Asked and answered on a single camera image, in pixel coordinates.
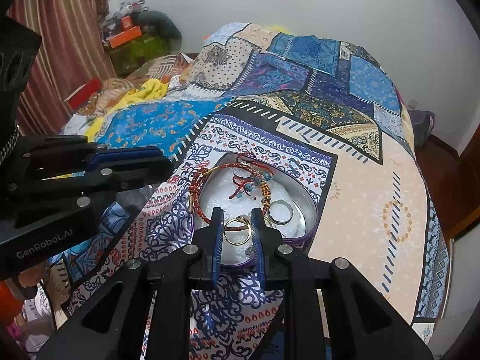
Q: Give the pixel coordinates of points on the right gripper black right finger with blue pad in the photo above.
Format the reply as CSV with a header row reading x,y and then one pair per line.
x,y
265,243

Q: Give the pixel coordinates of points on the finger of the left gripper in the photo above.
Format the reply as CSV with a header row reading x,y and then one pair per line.
x,y
114,177
115,155

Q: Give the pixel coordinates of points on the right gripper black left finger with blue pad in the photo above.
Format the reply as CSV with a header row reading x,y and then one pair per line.
x,y
209,240

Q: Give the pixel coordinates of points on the heart-shaped metal tin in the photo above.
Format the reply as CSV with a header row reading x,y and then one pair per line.
x,y
262,202

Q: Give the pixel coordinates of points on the yellow cloth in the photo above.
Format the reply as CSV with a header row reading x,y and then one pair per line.
x,y
152,89

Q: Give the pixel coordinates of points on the red box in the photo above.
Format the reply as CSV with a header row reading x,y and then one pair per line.
x,y
81,95

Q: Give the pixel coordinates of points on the orange box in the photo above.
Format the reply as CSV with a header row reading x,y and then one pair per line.
x,y
124,37

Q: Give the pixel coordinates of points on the patchwork patterned bedspread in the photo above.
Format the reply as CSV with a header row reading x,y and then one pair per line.
x,y
313,123

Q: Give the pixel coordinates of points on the dark pillow bundle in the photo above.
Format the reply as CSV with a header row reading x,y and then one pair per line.
x,y
156,23

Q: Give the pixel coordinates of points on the striped red curtain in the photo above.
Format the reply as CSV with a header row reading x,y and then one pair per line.
x,y
71,54

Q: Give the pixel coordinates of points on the purple bag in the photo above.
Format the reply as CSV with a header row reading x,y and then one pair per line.
x,y
422,125

